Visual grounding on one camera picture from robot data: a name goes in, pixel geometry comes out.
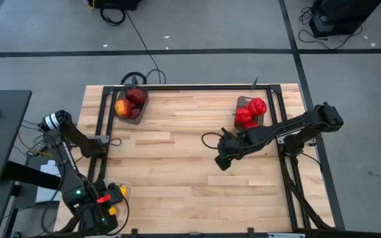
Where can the large red bell pepper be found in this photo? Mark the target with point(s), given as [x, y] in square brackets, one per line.
[257, 106]

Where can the red yellow apple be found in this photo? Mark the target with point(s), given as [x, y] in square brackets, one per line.
[123, 107]

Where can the black aluminium table frame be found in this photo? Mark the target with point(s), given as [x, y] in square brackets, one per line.
[194, 87]

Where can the white paper sheet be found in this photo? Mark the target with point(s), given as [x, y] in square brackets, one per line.
[46, 195]

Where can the gray handheld device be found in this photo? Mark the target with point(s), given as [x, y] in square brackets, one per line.
[36, 147]

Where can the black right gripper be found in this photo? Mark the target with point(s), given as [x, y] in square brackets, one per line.
[235, 145]

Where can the black desk leg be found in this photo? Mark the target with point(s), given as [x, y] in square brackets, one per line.
[28, 175]

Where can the red tag on gripper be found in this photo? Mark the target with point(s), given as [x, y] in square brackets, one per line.
[104, 198]

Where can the black desk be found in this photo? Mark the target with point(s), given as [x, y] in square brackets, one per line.
[2, 132]

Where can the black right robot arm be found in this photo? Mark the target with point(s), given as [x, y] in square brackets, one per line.
[293, 127]

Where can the gray produce basket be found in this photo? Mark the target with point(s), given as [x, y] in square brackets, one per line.
[120, 94]

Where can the clear plastic basket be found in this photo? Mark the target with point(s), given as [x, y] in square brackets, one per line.
[128, 185]

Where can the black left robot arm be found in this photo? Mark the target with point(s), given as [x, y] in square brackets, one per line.
[74, 178]

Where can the dark red peach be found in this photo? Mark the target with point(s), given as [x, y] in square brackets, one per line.
[135, 113]
[137, 96]

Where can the yellow bell pepper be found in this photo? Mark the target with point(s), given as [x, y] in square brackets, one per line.
[123, 191]

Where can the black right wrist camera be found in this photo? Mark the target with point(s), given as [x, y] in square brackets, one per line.
[227, 134]

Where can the black equipment cabinet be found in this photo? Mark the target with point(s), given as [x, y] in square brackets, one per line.
[342, 13]

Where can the black box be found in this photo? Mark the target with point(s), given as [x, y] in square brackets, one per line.
[117, 4]

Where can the clear plastic bin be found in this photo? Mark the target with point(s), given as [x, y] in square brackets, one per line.
[241, 102]

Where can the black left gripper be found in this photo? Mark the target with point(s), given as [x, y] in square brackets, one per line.
[101, 213]

